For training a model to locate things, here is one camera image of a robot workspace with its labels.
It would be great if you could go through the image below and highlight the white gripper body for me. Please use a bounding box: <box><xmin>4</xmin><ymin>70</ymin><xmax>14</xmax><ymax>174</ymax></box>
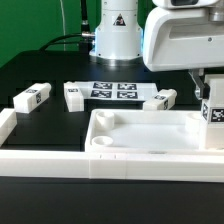
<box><xmin>143</xmin><ymin>0</ymin><xmax>224</xmax><ymax>71</ymax></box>

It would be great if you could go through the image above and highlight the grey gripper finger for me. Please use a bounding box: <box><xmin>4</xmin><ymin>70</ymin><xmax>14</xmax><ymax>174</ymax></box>
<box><xmin>188</xmin><ymin>68</ymin><xmax>210</xmax><ymax>100</ymax></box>

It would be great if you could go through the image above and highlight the white thin cable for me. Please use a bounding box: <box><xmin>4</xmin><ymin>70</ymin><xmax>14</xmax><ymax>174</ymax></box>
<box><xmin>59</xmin><ymin>0</ymin><xmax>67</xmax><ymax>52</ymax></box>

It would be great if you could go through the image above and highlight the black upright connector cable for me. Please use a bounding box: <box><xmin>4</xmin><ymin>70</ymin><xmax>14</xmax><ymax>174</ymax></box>
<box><xmin>80</xmin><ymin>0</ymin><xmax>91</xmax><ymax>34</ymax></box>

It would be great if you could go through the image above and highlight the white U-shaped obstacle frame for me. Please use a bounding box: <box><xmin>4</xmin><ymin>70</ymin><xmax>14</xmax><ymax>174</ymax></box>
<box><xmin>0</xmin><ymin>108</ymin><xmax>224</xmax><ymax>184</ymax></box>

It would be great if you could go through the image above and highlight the white desk top tray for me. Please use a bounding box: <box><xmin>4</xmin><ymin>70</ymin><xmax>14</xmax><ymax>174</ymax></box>
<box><xmin>84</xmin><ymin>108</ymin><xmax>224</xmax><ymax>154</ymax></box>

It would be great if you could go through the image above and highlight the white marker base sheet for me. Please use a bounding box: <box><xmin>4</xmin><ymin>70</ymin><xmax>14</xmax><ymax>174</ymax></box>
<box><xmin>64</xmin><ymin>81</ymin><xmax>157</xmax><ymax>101</ymax></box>

